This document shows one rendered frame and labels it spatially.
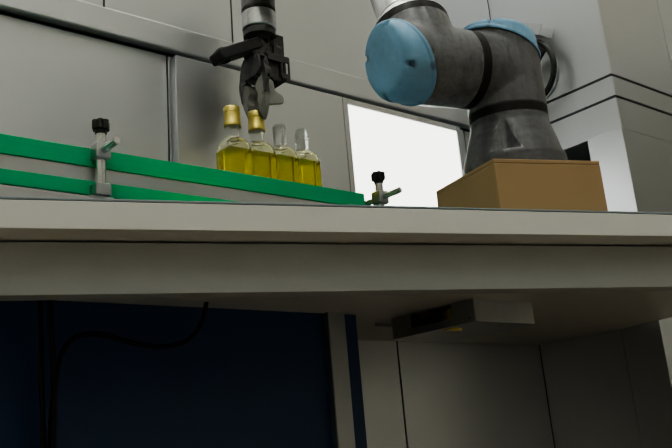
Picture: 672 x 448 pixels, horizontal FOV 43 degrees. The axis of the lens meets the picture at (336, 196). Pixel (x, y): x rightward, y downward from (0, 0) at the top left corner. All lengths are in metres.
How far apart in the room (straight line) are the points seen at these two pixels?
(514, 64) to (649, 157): 1.26
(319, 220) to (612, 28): 1.68
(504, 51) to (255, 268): 0.49
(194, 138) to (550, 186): 0.89
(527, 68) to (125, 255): 0.63
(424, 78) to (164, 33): 0.87
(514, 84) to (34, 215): 0.68
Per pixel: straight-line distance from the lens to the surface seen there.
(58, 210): 0.95
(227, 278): 1.00
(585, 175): 1.22
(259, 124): 1.76
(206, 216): 0.97
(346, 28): 2.29
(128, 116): 1.81
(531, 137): 1.21
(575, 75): 2.53
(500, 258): 1.15
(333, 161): 2.04
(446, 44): 1.20
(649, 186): 2.43
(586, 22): 2.55
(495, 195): 1.14
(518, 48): 1.27
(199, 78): 1.90
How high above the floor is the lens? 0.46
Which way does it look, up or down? 17 degrees up
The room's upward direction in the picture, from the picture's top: 5 degrees counter-clockwise
